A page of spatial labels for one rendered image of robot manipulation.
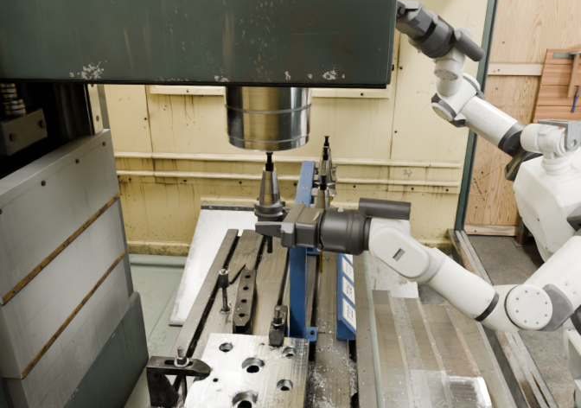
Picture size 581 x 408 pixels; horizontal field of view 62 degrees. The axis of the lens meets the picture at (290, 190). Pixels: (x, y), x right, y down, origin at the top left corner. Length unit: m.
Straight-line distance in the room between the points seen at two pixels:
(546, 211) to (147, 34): 0.90
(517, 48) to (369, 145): 1.87
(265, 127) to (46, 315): 0.58
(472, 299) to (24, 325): 0.81
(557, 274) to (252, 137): 0.60
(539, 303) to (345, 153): 1.19
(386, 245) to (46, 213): 0.65
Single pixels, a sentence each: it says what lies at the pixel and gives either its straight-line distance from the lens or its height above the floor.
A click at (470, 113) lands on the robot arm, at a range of 1.51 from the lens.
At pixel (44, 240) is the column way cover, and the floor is 1.28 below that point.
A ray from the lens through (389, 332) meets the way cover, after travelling 1.58.
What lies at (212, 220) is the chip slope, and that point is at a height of 0.83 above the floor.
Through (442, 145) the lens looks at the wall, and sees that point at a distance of 2.00.
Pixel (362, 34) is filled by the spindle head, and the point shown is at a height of 1.67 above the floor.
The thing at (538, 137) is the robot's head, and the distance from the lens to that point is 1.25.
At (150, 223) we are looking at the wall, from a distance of 2.26.
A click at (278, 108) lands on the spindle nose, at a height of 1.54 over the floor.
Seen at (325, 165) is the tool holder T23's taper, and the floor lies 1.28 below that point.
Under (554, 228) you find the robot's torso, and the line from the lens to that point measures 1.22.
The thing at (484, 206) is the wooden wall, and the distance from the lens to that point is 3.90.
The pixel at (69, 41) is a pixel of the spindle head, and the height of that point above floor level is 1.65.
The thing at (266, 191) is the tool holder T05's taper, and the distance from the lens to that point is 0.93.
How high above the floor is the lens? 1.72
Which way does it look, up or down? 22 degrees down
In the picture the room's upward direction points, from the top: straight up
